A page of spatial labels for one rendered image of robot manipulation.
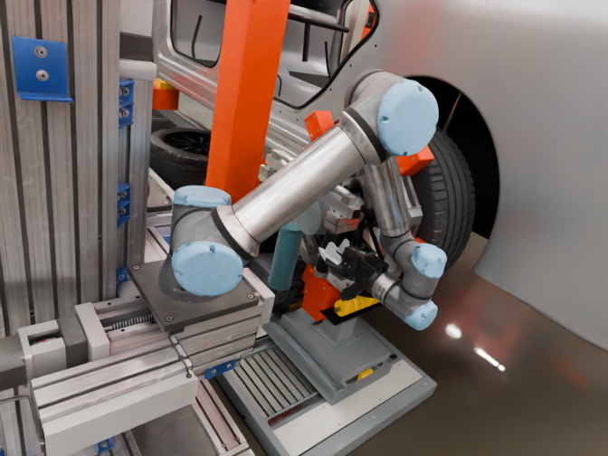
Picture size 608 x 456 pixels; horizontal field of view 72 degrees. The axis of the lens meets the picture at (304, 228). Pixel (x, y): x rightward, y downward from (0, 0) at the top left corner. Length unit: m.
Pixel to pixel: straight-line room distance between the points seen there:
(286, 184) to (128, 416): 0.51
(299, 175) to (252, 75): 0.93
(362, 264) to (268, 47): 0.89
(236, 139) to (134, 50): 0.75
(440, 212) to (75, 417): 1.03
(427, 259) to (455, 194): 0.47
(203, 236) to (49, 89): 0.36
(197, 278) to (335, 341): 1.16
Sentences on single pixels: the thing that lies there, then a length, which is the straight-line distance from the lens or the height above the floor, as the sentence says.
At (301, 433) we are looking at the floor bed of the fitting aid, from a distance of 1.69.
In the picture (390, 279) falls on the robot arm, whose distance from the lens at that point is 1.05.
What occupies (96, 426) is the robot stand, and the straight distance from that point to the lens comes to 0.87.
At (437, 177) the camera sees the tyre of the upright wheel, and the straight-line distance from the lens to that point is 1.31.
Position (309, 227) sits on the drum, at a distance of 1.33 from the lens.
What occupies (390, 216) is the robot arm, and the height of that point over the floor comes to 1.04.
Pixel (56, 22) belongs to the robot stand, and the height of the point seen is 1.31.
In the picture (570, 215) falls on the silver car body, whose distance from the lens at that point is 1.43.
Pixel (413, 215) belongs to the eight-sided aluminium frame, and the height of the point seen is 0.96.
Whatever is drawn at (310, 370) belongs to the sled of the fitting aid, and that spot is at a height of 0.15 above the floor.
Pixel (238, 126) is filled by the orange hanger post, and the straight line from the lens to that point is 1.62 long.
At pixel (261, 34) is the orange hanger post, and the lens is 1.60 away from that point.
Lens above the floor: 1.40
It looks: 26 degrees down
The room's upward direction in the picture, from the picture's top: 14 degrees clockwise
